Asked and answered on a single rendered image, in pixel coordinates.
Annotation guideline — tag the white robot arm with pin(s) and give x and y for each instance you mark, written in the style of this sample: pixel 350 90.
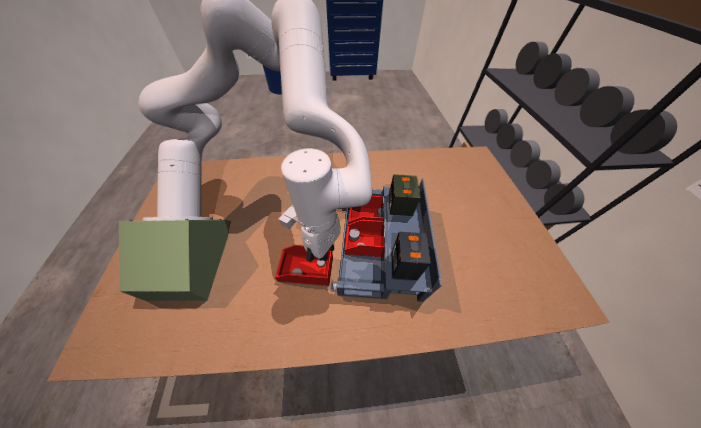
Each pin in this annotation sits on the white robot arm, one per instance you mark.
pixel 312 185

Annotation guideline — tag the red open-front bin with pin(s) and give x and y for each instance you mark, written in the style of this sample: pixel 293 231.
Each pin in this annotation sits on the red open-front bin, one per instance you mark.
pixel 371 234
pixel 368 211
pixel 295 257

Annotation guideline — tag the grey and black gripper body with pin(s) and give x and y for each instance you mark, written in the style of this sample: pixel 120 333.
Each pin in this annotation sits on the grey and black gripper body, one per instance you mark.
pixel 320 243

